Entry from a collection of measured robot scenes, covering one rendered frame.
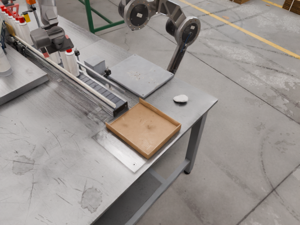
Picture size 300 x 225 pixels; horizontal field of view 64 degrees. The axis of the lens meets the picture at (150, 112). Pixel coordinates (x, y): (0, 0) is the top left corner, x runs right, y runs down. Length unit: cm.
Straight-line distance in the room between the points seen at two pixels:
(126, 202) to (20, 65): 114
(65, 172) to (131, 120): 42
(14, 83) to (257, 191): 191
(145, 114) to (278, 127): 167
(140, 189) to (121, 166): 64
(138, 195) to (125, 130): 62
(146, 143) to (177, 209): 87
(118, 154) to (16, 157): 48
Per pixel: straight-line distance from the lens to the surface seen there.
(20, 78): 169
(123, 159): 117
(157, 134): 125
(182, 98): 141
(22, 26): 192
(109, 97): 139
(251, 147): 243
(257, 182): 223
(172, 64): 205
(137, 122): 130
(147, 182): 179
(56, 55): 168
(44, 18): 109
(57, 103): 150
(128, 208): 172
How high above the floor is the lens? 181
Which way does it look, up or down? 46 degrees down
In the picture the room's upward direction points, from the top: 1 degrees clockwise
